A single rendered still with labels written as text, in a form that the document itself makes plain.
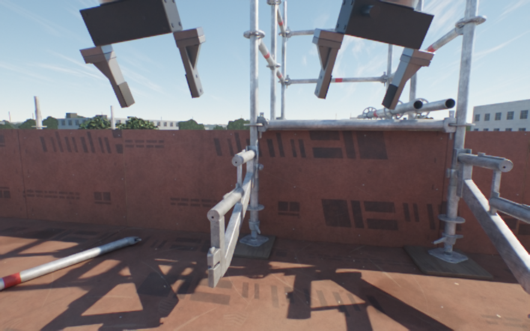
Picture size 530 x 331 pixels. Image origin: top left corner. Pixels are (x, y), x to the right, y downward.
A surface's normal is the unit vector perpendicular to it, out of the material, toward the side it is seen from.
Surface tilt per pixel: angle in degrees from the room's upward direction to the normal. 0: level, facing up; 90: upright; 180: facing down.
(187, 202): 90
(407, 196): 90
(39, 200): 90
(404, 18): 114
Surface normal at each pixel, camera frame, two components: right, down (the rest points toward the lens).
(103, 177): -0.18, 0.13
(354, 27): 0.11, 0.51
